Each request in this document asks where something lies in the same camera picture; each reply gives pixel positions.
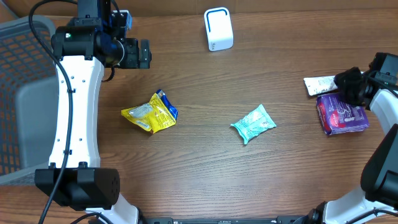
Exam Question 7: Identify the teal wet wipes pack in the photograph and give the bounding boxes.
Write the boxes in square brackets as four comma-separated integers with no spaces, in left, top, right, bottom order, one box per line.
[231,105,277,145]

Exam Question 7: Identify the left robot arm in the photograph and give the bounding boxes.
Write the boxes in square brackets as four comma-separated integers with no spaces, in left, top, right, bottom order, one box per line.
[34,1,152,223]

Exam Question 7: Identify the white tube with gold cap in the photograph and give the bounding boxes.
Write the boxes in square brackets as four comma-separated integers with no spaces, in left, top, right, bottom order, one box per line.
[303,76,338,96]

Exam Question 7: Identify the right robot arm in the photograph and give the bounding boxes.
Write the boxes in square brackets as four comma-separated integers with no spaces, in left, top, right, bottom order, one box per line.
[296,52,397,224]

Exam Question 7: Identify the grey plastic mesh basket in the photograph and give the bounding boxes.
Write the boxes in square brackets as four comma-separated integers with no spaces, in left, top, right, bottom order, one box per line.
[1,17,58,185]

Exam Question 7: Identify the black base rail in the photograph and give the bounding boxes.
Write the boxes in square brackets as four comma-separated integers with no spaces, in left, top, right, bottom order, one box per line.
[138,215,308,224]

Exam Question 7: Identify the purple Carefree pad pack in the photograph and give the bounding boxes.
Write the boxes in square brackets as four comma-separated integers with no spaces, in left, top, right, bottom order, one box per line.
[316,93,369,135]

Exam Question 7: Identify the white barcode scanner stand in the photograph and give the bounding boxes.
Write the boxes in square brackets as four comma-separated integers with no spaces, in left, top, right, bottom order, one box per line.
[203,7,234,52]

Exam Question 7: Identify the yellow blue snack packet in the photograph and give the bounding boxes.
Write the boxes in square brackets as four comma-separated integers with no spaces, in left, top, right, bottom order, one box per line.
[121,89,178,134]

